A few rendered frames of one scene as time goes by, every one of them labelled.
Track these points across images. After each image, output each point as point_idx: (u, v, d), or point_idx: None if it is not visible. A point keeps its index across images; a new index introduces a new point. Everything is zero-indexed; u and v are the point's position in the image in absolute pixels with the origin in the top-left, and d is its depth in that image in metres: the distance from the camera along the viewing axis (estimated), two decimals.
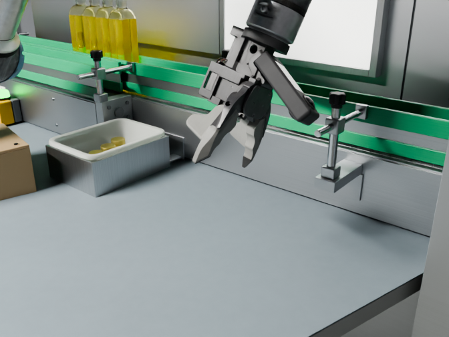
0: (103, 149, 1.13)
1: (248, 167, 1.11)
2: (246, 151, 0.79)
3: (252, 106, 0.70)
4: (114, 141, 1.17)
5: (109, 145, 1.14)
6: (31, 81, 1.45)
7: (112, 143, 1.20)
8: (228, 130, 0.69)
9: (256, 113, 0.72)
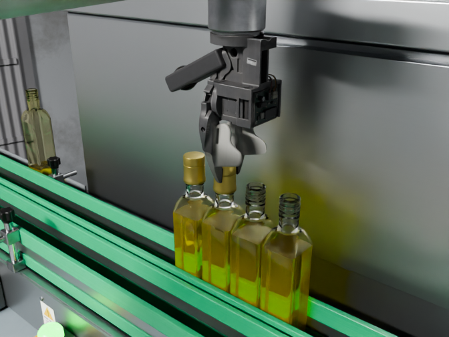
0: None
1: None
2: (219, 162, 0.71)
3: None
4: None
5: None
6: (102, 317, 0.84)
7: None
8: None
9: None
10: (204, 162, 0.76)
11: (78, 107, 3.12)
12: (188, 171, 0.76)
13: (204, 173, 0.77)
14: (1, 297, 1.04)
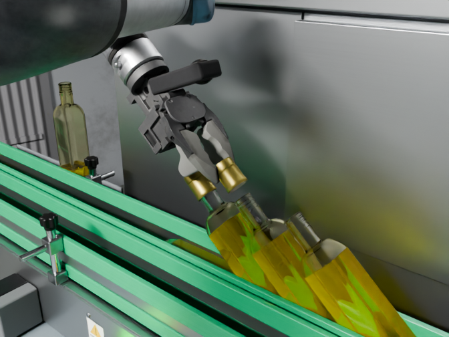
0: (230, 158, 0.73)
1: None
2: (223, 157, 0.76)
3: (183, 114, 0.74)
4: None
5: None
6: None
7: (192, 182, 0.77)
8: (198, 143, 0.73)
9: (194, 115, 0.75)
10: None
11: (92, 105, 3.02)
12: None
13: None
14: (38, 311, 0.94)
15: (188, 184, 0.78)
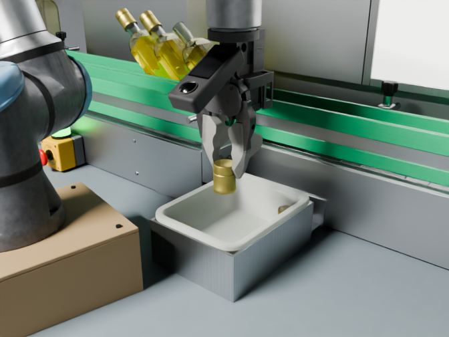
0: (150, 11, 1.12)
1: (436, 251, 0.78)
2: (237, 159, 0.72)
3: (212, 101, 0.70)
4: (125, 8, 1.17)
5: None
6: (99, 114, 1.13)
7: (119, 17, 1.16)
8: (212, 134, 0.73)
9: (222, 109, 0.69)
10: None
11: None
12: None
13: None
14: None
15: (118, 19, 1.17)
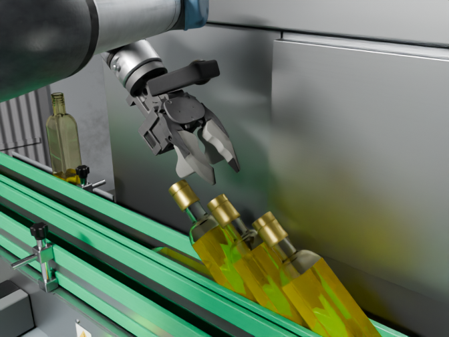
0: (224, 195, 0.76)
1: None
2: (226, 156, 0.76)
3: (182, 114, 0.74)
4: (184, 179, 0.81)
5: (216, 198, 0.77)
6: None
7: (176, 194, 0.80)
8: (196, 144, 0.73)
9: (193, 115, 0.75)
10: None
11: (89, 109, 3.05)
12: None
13: None
14: (30, 317, 0.97)
15: (172, 195, 0.81)
